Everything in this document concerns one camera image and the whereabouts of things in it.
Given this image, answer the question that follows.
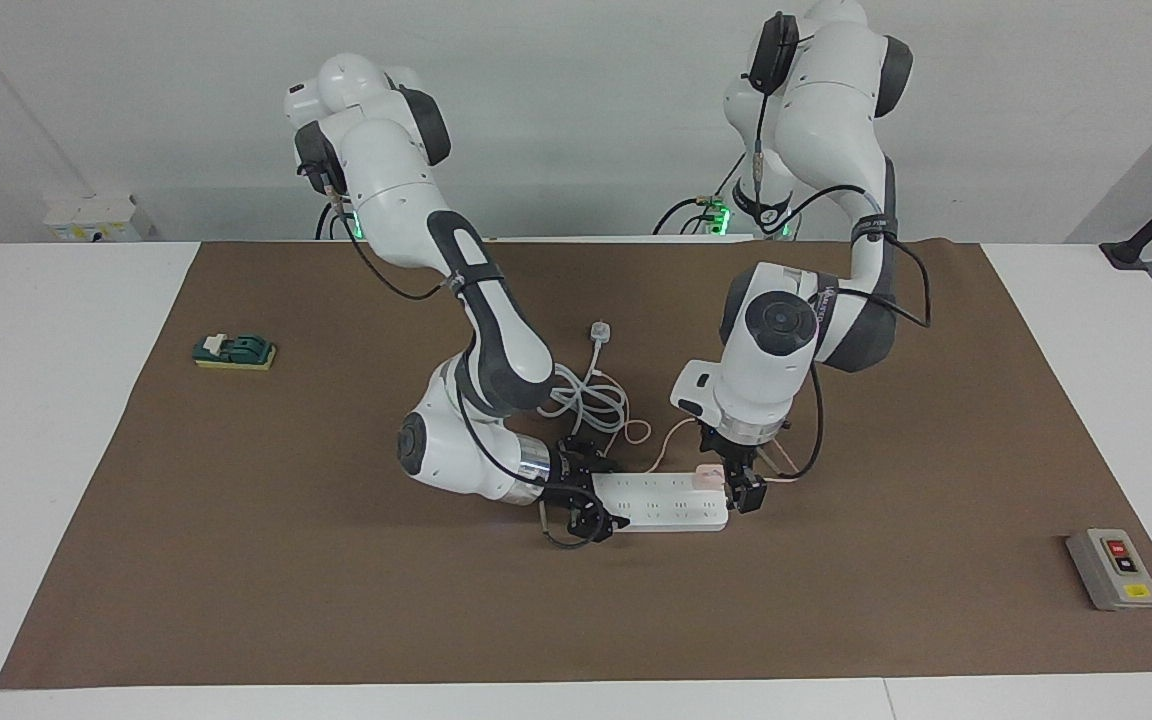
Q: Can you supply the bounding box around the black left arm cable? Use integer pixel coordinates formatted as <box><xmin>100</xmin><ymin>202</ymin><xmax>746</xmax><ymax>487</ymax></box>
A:
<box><xmin>748</xmin><ymin>60</ymin><xmax>932</xmax><ymax>479</ymax></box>

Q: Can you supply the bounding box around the grey on-off switch box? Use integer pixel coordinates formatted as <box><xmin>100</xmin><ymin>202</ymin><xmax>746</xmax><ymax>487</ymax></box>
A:
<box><xmin>1065</xmin><ymin>528</ymin><xmax>1152</xmax><ymax>612</ymax></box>

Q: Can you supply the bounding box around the pink charging cable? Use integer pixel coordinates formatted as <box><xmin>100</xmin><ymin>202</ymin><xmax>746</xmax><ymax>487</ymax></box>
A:
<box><xmin>621</xmin><ymin>415</ymin><xmax>807</xmax><ymax>486</ymax></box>

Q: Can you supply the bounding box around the white power strip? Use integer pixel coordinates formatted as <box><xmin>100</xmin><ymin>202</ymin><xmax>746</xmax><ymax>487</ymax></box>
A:
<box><xmin>591</xmin><ymin>470</ymin><xmax>730</xmax><ymax>534</ymax></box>

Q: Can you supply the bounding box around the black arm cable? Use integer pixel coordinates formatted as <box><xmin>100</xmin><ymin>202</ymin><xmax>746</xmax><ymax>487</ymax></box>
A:
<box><xmin>321</xmin><ymin>180</ymin><xmax>607</xmax><ymax>549</ymax></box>
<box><xmin>748</xmin><ymin>60</ymin><xmax>932</xmax><ymax>479</ymax></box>

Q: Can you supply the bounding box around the brown table mat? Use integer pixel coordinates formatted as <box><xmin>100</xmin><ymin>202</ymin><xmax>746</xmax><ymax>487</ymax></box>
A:
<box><xmin>0</xmin><ymin>238</ymin><xmax>1152</xmax><ymax>691</ymax></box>

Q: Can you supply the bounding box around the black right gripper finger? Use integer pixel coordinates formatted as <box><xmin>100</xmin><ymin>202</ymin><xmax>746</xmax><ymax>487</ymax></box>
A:
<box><xmin>562</xmin><ymin>432</ymin><xmax>627</xmax><ymax>473</ymax></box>
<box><xmin>540</xmin><ymin>498</ymin><xmax>634</xmax><ymax>549</ymax></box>

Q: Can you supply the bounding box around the black right base cable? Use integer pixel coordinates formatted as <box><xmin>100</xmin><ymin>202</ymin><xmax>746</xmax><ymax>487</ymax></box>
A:
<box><xmin>314</xmin><ymin>200</ymin><xmax>362</xmax><ymax>243</ymax></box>

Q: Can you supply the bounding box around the white wall box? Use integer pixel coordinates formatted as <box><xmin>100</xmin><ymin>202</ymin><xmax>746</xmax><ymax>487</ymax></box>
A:
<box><xmin>43</xmin><ymin>193</ymin><xmax>144</xmax><ymax>244</ymax></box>

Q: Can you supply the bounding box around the black left base cable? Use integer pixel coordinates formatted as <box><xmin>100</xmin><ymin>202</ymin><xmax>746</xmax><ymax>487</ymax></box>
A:
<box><xmin>651</xmin><ymin>150</ymin><xmax>752</xmax><ymax>237</ymax></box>

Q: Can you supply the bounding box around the green knife switch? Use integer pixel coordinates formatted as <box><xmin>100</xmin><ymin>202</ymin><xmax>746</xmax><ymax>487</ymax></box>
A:
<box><xmin>192</xmin><ymin>333</ymin><xmax>278</xmax><ymax>372</ymax></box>

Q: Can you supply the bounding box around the black base cable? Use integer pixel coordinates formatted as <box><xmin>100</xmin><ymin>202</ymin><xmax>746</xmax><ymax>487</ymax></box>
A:
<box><xmin>651</xmin><ymin>150</ymin><xmax>752</xmax><ymax>237</ymax></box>
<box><xmin>314</xmin><ymin>200</ymin><xmax>362</xmax><ymax>243</ymax></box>

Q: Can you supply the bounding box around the white power cord with plug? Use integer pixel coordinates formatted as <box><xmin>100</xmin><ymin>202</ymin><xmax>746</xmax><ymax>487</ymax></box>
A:
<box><xmin>536</xmin><ymin>320</ymin><xmax>632</xmax><ymax>446</ymax></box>

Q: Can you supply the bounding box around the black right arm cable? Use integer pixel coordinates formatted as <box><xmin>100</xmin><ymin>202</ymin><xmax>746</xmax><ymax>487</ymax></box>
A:
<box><xmin>321</xmin><ymin>180</ymin><xmax>607</xmax><ymax>549</ymax></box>

